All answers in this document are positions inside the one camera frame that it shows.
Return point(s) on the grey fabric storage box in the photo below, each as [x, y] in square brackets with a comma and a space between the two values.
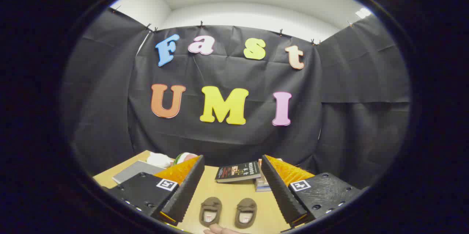
[133, 171]

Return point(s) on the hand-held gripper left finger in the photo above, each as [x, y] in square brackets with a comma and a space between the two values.
[187, 193]

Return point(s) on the white plush toy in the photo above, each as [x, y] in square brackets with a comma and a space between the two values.
[159, 160]

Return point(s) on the beige cover book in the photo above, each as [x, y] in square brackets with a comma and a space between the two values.
[264, 176]

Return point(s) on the brown fuzzy shoe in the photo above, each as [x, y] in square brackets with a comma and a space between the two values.
[246, 204]
[210, 204]

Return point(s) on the white cover book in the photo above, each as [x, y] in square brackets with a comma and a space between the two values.
[264, 182]

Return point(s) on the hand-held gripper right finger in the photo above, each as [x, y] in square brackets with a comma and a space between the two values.
[282, 197]

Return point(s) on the blue cover book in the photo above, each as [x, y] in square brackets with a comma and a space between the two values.
[262, 189]

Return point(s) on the black cover book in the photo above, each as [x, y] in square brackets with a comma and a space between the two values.
[236, 171]

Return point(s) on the watermelon slice plush toy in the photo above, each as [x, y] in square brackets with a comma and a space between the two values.
[185, 157]

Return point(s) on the white ceiling light panel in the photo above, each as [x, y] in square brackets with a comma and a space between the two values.
[362, 13]

